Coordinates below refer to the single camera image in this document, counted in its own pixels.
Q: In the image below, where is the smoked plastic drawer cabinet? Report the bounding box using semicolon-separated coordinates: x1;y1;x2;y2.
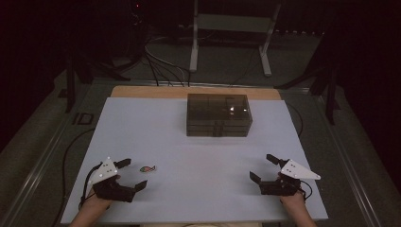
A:
185;93;253;138

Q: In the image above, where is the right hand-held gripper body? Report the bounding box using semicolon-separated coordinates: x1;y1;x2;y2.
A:
258;159;323;197

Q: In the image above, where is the right hand-held gripper cable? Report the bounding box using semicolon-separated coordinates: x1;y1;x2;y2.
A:
299;179;314;201

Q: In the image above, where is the grey metal stand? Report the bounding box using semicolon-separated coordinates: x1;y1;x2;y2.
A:
188;0;282;78

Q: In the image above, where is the black tripod stand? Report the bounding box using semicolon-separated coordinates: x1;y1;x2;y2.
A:
64;51;131;114
273;31;342;126

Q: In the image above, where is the black floor cable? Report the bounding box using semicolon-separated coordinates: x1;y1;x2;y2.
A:
285;102;305;139
51;127;96;227

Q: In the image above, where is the hand-held gripper cable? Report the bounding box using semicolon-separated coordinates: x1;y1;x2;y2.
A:
78;163;103;210
299;179;314;201

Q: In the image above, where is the aluminium floor rail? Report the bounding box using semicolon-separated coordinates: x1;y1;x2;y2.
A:
310;91;384;227
0;81;96;227

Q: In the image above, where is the left hand-held gripper cable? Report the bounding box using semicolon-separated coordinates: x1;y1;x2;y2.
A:
78;163;103;210

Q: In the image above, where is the white table board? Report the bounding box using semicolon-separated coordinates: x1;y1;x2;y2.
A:
60;96;329;225

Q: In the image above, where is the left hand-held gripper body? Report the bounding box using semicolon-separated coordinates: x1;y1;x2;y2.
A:
88;156;137;203

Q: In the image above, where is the bundle of floor cables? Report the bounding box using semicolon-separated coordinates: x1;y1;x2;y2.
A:
144;36;192;88

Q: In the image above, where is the wooden table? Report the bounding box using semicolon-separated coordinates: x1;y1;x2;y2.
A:
110;85;282;101

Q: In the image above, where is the person's right hand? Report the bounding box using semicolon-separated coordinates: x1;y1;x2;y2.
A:
279;190;308;216

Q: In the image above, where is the person's left hand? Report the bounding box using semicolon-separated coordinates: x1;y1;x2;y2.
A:
80;187;113;212

